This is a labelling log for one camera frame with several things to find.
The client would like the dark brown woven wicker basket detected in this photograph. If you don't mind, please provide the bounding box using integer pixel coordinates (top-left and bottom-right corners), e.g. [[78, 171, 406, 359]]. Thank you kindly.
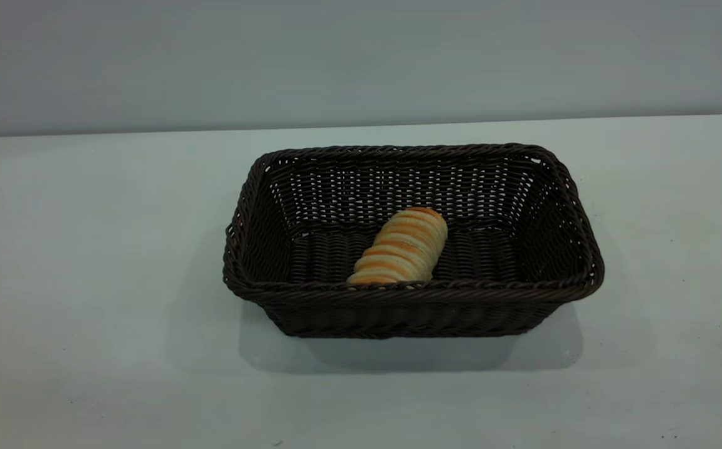
[[223, 143, 605, 340]]

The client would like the striped orange bread loaf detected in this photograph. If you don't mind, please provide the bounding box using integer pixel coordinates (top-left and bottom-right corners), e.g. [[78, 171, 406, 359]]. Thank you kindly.
[[346, 206, 449, 287]]

